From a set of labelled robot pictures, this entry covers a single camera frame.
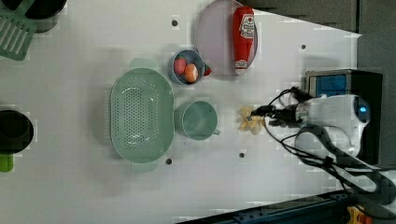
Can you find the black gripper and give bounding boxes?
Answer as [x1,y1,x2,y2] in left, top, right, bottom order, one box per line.
[250,105,300,127]

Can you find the peeled plush banana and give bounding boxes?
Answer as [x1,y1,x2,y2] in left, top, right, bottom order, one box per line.
[239,105,265,135]

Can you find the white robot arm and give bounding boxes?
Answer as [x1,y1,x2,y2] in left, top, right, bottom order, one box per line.
[247,94,395,205]

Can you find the green mug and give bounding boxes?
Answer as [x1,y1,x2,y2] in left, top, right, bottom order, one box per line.
[174,101,220,141]

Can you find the small red strawberry toy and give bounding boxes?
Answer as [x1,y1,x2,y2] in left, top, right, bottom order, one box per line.
[204,64,212,77]

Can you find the orange slice toy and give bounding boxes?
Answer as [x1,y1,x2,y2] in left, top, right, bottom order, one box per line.
[184,63,199,83]

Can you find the blue bowl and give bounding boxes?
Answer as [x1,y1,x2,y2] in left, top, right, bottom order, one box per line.
[168,49,205,85]

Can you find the red plush ketchup bottle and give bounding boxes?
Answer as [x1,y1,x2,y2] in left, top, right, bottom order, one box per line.
[232,7,255,76]

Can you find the plush strawberry in bowl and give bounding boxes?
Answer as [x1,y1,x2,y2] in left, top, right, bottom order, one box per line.
[174,57,187,75]

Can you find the grey round plate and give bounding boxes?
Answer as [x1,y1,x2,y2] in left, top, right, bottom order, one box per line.
[195,0,258,76]

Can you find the green oval colander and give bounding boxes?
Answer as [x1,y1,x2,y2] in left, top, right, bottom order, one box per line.
[109,58,175,173]

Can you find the yellow red emergency button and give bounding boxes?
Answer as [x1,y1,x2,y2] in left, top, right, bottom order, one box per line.
[347,206,373,224]

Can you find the black cylinder cup upper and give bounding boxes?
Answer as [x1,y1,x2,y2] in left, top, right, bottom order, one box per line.
[25,0,67,33]

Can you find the black cylinder cup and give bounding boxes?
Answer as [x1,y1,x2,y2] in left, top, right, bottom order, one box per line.
[0,110,34,155]
[25,0,67,33]

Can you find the black cylinder cup lower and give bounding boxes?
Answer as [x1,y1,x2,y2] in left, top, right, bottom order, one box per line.
[0,110,34,155]

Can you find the green slotted spatula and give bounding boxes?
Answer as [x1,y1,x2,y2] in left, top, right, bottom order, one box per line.
[0,0,36,61]

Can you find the green plastic piece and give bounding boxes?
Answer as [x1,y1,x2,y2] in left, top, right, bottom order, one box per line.
[0,155,14,173]

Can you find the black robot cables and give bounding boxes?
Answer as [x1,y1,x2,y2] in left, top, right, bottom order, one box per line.
[262,87,396,218]

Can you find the blue metal frame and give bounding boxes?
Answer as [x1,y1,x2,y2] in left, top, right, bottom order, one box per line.
[178,190,350,224]

